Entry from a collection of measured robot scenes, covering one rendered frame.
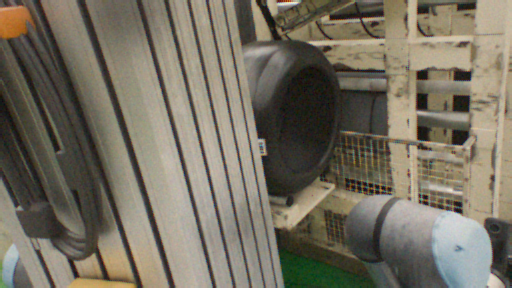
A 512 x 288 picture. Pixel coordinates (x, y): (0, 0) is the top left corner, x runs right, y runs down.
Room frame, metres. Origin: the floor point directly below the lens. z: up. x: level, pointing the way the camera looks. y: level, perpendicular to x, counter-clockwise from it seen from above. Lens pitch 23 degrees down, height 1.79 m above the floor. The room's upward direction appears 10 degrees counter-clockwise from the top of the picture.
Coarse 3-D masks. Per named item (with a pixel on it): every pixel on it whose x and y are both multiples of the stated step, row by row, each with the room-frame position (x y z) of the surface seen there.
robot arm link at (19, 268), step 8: (8, 256) 0.76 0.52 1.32; (16, 256) 0.76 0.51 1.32; (8, 264) 0.75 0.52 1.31; (16, 264) 0.74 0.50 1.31; (8, 272) 0.74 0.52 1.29; (16, 272) 0.74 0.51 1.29; (24, 272) 0.73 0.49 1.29; (8, 280) 0.74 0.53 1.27; (16, 280) 0.74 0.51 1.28; (24, 280) 0.73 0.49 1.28
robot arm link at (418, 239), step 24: (384, 216) 0.61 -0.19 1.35; (408, 216) 0.59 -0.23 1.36; (432, 216) 0.57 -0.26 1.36; (456, 216) 0.57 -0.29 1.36; (384, 240) 0.58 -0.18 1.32; (408, 240) 0.56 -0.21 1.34; (432, 240) 0.54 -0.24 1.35; (456, 240) 0.52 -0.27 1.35; (480, 240) 0.54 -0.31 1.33; (408, 264) 0.55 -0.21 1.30; (432, 264) 0.52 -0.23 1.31; (456, 264) 0.50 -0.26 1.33; (480, 264) 0.53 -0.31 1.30
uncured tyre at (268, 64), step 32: (256, 64) 1.47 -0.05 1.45; (288, 64) 1.46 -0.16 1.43; (320, 64) 1.59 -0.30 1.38; (256, 96) 1.37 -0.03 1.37; (288, 96) 1.89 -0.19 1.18; (320, 96) 1.80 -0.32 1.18; (256, 128) 1.34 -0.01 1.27; (288, 128) 1.85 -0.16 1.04; (320, 128) 1.76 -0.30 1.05; (288, 160) 1.73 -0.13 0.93; (320, 160) 1.56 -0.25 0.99; (288, 192) 1.43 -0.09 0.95
